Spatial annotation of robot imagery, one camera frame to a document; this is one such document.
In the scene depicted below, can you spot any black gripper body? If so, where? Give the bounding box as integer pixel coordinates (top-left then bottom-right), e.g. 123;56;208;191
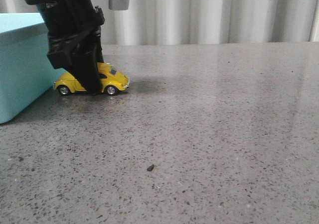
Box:
25;0;105;69

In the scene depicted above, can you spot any white pleated curtain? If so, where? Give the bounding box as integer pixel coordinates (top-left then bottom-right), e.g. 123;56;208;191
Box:
0;0;319;46

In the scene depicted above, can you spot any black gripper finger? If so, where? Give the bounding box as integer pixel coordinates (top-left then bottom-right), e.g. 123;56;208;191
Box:
67;33;104;94

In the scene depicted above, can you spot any yellow toy beetle car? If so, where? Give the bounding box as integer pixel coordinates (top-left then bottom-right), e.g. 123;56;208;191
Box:
53;62;130;96

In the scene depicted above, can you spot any small black debris chip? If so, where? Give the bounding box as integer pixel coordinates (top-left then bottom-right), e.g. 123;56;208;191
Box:
147;164;155;172

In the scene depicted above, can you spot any light blue plastic box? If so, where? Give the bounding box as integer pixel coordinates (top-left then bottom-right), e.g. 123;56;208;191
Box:
0;13;65;123

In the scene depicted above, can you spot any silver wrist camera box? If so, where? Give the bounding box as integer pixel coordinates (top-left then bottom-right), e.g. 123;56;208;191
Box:
109;0;130;10

